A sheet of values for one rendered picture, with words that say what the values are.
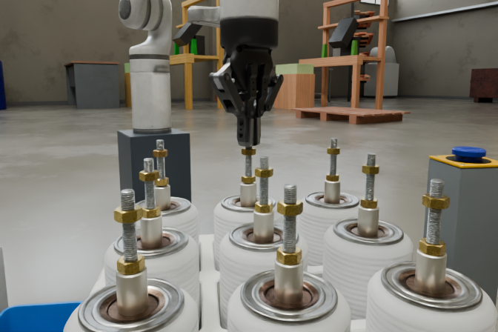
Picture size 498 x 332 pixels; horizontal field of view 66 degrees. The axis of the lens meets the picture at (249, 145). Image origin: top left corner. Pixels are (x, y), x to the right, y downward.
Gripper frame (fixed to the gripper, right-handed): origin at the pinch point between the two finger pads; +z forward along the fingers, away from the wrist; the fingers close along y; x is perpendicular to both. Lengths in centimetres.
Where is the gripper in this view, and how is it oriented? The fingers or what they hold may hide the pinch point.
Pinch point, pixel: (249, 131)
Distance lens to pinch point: 51.8
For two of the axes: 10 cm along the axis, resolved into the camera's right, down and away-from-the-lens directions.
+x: -7.7, -1.0, 6.3
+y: 6.4, -1.2, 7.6
